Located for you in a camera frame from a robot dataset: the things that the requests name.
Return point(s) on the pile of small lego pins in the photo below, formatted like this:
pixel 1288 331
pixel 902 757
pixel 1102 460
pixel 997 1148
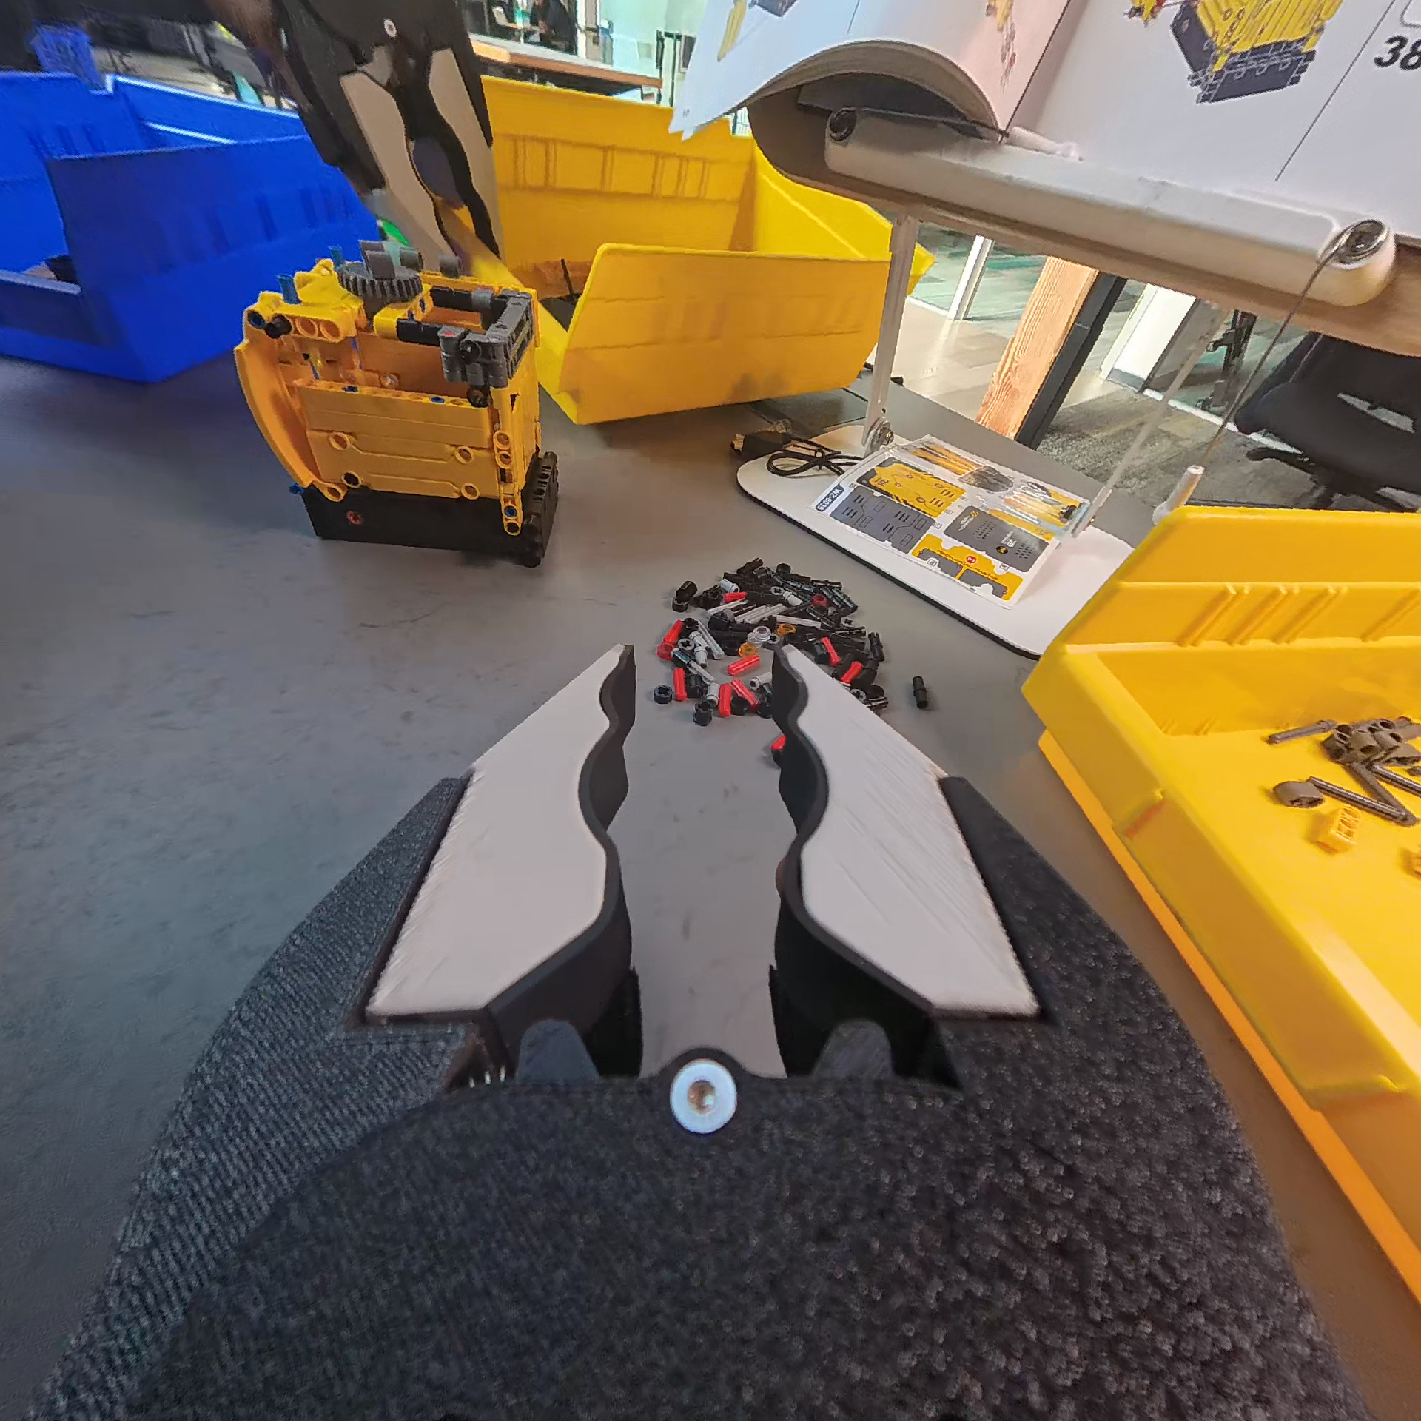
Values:
pixel 767 656

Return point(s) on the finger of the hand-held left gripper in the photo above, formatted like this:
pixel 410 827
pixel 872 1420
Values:
pixel 383 145
pixel 466 111

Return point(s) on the pile of grey lego parts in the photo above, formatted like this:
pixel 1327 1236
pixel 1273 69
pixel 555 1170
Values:
pixel 1366 756

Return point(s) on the yellow plastic bin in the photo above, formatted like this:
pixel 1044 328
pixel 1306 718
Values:
pixel 711 323
pixel 1244 889

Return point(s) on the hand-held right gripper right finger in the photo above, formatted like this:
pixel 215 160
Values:
pixel 899 867

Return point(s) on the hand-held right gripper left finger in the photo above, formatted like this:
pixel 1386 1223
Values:
pixel 499 877

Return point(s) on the long wooden table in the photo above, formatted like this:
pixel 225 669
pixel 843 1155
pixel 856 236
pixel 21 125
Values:
pixel 565 65

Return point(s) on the blue slatted crate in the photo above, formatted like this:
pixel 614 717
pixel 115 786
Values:
pixel 66 57

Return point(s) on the yellow lego robot model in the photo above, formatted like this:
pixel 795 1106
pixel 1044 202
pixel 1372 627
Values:
pixel 400 422

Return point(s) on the sticker sheet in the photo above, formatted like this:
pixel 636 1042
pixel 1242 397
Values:
pixel 954 522

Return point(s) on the lego instruction manual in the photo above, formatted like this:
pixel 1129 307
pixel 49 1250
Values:
pixel 1166 79

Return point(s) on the black office chair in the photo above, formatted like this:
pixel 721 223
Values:
pixel 1332 422

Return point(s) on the wooden post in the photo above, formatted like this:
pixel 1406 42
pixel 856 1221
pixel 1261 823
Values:
pixel 1037 345

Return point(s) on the blue plastic bin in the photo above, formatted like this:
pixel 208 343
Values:
pixel 66 123
pixel 200 267

